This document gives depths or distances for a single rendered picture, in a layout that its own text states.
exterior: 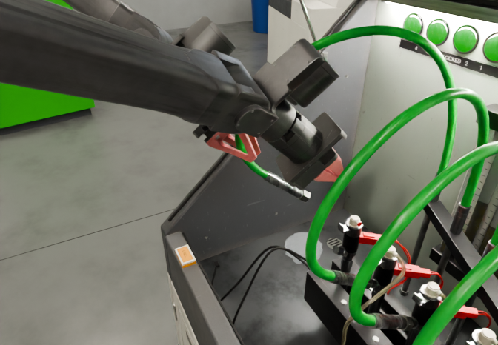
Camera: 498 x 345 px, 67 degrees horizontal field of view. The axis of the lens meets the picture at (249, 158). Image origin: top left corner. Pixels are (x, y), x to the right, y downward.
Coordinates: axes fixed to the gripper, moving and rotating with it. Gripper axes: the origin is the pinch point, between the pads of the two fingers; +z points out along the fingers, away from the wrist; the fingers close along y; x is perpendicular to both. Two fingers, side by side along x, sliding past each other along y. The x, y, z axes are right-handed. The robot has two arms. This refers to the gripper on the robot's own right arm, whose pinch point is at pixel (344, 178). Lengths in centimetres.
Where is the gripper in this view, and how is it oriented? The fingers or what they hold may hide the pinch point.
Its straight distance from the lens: 59.3
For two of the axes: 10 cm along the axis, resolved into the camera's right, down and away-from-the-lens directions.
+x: -2.0, -5.2, 8.3
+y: 6.8, -6.8, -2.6
